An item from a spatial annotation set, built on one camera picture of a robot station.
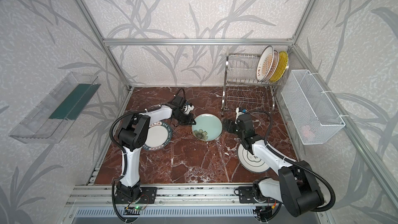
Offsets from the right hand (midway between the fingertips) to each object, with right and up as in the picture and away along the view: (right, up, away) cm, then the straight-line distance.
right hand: (228, 116), depth 89 cm
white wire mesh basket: (+31, +4, -26) cm, 41 cm away
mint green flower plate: (-12, -8, +10) cm, 17 cm away
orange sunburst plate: (+21, +31, 0) cm, 37 cm away
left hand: (-19, -2, +10) cm, 22 cm away
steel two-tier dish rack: (+13, +18, +27) cm, 35 cm away
